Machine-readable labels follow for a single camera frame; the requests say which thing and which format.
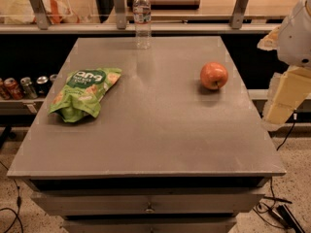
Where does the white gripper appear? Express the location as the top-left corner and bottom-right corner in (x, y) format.
(257, 0), (311, 131)

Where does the red apple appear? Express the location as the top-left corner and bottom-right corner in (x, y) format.
(200, 62), (228, 90)

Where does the green rice chip bag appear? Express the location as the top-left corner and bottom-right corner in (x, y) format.
(49, 68), (121, 123)

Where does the orange white snack bag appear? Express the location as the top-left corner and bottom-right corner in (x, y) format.
(3, 0), (80, 24)

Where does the grey drawer cabinet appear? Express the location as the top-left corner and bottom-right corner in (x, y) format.
(9, 36), (285, 233)

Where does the black power strip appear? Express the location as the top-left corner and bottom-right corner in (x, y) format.
(277, 205), (305, 233)

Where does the clear plastic water bottle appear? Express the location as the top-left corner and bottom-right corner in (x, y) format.
(132, 0), (152, 50)

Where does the metal drawer knob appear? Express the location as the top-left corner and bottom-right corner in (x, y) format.
(145, 203), (155, 214)

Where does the dark soda can behind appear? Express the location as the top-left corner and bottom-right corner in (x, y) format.
(50, 74), (57, 83)

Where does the dark soda can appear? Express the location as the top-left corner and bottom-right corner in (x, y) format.
(50, 74), (57, 83)
(36, 76), (51, 96)

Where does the silver soda can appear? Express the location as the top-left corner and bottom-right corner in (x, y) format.
(20, 77), (38, 99)

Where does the red soda can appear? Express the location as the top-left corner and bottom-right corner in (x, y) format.
(4, 78), (23, 100)

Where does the orange soda can at edge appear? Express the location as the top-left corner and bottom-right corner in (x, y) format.
(0, 78), (11, 100)

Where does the black hanging cable right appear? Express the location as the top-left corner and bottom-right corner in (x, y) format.
(276, 110), (298, 151)

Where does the right metal shelf bracket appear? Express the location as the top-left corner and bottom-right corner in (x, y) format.
(229, 0), (249, 29)

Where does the metal shelf bracket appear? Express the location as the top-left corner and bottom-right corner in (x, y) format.
(229, 0), (249, 29)
(113, 0), (127, 29)
(29, 0), (51, 30)

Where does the middle metal shelf bracket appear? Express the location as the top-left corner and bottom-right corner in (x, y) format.
(113, 0), (127, 29)

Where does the left metal shelf bracket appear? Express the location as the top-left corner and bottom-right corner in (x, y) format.
(29, 0), (51, 30)

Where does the black cable on left floor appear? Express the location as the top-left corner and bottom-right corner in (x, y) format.
(0, 160), (24, 233)

